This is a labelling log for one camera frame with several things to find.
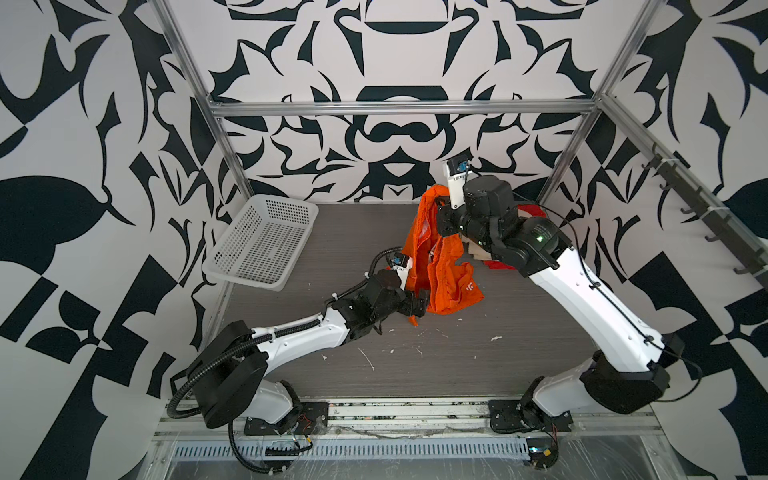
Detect beige shorts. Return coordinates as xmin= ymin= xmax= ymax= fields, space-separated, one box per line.
xmin=461 ymin=236 xmax=492 ymax=262

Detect orange shorts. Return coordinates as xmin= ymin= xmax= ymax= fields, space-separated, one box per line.
xmin=403 ymin=185 xmax=484 ymax=315

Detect red shorts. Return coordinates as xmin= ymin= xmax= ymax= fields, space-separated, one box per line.
xmin=482 ymin=204 xmax=547 ymax=270

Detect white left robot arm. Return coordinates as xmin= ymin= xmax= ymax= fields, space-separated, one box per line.
xmin=167 ymin=269 xmax=430 ymax=429

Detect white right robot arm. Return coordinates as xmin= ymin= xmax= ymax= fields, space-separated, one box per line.
xmin=437 ymin=173 xmax=684 ymax=431

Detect white plastic laundry basket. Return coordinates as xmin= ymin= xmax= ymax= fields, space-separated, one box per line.
xmin=203 ymin=195 xmax=319 ymax=291

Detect black hook rack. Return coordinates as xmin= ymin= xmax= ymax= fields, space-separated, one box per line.
xmin=643 ymin=143 xmax=767 ymax=290

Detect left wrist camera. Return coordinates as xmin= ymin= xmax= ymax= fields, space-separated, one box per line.
xmin=390 ymin=252 xmax=413 ymax=290

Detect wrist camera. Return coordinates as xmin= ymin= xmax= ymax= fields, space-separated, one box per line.
xmin=390 ymin=252 xmax=413 ymax=290
xmin=443 ymin=153 xmax=472 ymax=210

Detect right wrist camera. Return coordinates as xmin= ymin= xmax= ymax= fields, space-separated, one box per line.
xmin=443 ymin=153 xmax=472 ymax=210

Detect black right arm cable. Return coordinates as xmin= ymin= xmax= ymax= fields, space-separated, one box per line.
xmin=521 ymin=200 xmax=704 ymax=404

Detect aluminium frame horizontal bar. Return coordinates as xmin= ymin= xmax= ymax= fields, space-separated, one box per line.
xmin=210 ymin=99 xmax=590 ymax=118

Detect aluminium mounting rail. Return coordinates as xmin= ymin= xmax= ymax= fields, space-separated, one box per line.
xmin=152 ymin=395 xmax=664 ymax=442

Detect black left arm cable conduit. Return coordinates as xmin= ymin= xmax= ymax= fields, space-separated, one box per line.
xmin=166 ymin=247 xmax=403 ymax=475

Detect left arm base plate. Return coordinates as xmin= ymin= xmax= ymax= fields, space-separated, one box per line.
xmin=244 ymin=401 xmax=329 ymax=436

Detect aluminium frame right post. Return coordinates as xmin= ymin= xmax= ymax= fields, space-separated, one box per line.
xmin=537 ymin=0 xmax=667 ymax=203

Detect aluminium frame post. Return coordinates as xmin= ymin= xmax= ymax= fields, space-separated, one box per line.
xmin=150 ymin=0 xmax=254 ymax=198
xmin=537 ymin=0 xmax=667 ymax=203

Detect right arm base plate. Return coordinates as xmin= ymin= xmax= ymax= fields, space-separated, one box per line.
xmin=488 ymin=399 xmax=573 ymax=434

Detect aluminium frame right side bar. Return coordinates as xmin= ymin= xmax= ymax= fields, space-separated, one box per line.
xmin=597 ymin=94 xmax=767 ymax=288

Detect white slotted cable duct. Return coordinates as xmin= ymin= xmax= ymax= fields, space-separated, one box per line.
xmin=173 ymin=437 xmax=530 ymax=461

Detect aluminium frame left post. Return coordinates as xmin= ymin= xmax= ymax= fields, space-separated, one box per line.
xmin=150 ymin=0 xmax=254 ymax=198

